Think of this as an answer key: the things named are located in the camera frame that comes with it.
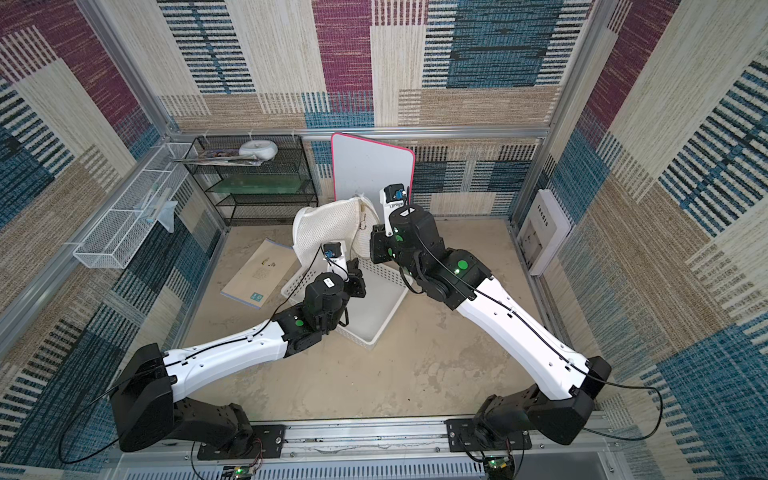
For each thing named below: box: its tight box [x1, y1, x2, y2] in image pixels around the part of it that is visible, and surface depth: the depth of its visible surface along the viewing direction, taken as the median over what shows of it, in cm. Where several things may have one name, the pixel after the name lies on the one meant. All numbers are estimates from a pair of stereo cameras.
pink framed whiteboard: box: [331, 133, 416, 224], surface depth 93 cm
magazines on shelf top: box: [173, 149, 265, 167], surface depth 82 cm
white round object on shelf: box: [238, 140, 278, 160], surface depth 91 cm
